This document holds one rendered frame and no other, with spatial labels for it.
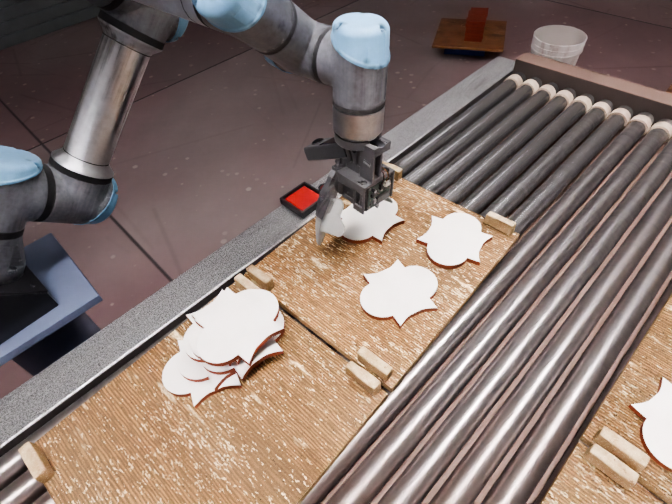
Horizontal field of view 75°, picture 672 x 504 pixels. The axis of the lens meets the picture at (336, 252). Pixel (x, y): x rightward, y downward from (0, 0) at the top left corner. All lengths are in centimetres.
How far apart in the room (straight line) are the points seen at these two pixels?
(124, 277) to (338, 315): 167
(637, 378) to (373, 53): 60
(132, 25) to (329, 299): 60
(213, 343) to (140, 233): 183
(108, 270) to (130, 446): 170
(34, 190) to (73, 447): 46
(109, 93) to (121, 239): 160
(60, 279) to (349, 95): 75
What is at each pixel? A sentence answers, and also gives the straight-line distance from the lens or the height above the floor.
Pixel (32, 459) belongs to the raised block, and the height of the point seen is 96.
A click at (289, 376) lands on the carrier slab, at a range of 72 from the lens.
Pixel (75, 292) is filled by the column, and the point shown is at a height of 87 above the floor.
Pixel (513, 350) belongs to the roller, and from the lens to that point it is 78.
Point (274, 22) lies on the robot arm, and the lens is 59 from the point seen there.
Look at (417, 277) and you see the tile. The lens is 80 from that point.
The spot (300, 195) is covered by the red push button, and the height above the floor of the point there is 93.
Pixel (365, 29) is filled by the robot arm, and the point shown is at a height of 135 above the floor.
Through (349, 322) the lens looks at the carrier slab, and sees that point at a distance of 75.
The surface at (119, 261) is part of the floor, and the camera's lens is 240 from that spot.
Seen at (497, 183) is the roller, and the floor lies 92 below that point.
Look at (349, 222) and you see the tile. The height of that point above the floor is 95.
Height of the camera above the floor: 157
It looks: 49 degrees down
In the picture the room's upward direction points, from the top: 6 degrees counter-clockwise
